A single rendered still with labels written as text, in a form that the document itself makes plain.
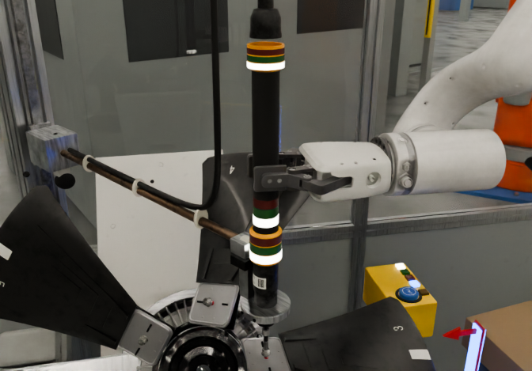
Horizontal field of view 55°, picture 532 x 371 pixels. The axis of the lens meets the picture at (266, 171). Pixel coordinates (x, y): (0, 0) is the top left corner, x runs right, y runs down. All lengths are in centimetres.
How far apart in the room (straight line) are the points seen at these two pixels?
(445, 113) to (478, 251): 108
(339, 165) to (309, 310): 111
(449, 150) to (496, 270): 125
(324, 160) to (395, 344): 36
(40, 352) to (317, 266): 90
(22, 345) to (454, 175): 72
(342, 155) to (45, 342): 58
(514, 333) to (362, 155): 70
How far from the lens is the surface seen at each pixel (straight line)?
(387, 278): 121
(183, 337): 73
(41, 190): 79
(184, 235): 104
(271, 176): 62
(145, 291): 102
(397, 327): 90
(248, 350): 82
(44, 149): 113
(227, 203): 85
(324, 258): 160
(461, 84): 77
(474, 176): 72
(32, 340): 97
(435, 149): 69
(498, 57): 72
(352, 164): 63
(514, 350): 121
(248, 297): 75
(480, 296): 195
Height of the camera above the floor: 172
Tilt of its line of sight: 22 degrees down
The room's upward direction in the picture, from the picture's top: straight up
